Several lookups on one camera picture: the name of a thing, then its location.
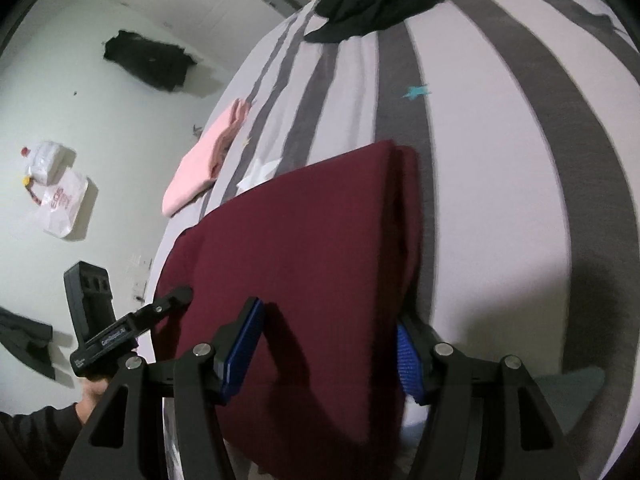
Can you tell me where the person's left hand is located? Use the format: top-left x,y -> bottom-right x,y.
75,378 -> 110,425

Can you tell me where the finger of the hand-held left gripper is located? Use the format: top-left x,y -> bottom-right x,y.
135,286 -> 195,332

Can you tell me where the white wall socket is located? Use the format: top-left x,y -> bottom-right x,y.
131,255 -> 153,306

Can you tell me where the person's left forearm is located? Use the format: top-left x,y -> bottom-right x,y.
0,402 -> 86,480

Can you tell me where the dark cloth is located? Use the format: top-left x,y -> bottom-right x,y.
0,307 -> 55,380

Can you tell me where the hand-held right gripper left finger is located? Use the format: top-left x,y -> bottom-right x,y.
60,297 -> 266,480

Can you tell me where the pink folded garment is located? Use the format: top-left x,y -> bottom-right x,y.
161,97 -> 251,217

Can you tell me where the striped grey white bedsheet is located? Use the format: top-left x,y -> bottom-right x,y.
135,0 -> 640,480

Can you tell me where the maroon t-shirt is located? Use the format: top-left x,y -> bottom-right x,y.
150,140 -> 426,480

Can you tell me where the white plastic bag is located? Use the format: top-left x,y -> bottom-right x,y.
21,141 -> 91,238

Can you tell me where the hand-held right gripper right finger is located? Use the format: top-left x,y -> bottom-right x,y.
397,310 -> 583,480

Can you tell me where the black hanging jacket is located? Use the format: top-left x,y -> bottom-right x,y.
102,30 -> 198,93

